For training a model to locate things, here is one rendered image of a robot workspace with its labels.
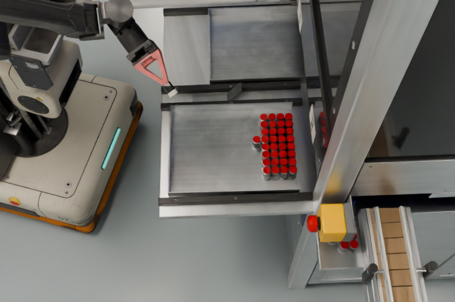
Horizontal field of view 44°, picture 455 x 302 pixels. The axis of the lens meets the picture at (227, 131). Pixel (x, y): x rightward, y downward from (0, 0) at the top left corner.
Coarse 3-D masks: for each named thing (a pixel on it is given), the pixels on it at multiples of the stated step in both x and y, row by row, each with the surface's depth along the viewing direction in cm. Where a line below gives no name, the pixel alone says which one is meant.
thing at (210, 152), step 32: (192, 128) 157; (224, 128) 157; (256, 128) 157; (192, 160) 152; (224, 160) 152; (256, 160) 152; (192, 192) 145; (224, 192) 145; (256, 192) 146; (288, 192) 146
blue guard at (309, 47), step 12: (300, 0) 156; (312, 24) 136; (312, 36) 136; (312, 48) 137; (312, 60) 138; (312, 72) 139; (312, 84) 139; (312, 96) 140; (324, 120) 124; (324, 132) 124; (324, 144) 125; (324, 156) 127
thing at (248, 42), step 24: (216, 24) 173; (240, 24) 173; (264, 24) 173; (288, 24) 173; (216, 48) 169; (240, 48) 169; (264, 48) 169; (288, 48) 169; (216, 72) 165; (240, 72) 165; (264, 72) 165; (288, 72) 165
